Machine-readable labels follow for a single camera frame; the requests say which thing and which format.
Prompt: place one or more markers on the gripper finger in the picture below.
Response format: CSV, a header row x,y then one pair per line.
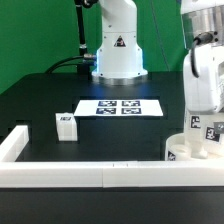
x,y
219,127

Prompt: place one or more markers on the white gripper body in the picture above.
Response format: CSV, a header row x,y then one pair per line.
x,y
205,94

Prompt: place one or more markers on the white round stool seat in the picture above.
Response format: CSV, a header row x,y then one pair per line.
x,y
179,148

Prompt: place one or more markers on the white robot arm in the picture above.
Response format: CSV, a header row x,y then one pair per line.
x,y
119,59

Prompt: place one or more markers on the white U-shaped fence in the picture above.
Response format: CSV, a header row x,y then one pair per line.
x,y
15,174

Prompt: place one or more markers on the white marker sheet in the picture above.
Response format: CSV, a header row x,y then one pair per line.
x,y
136,107

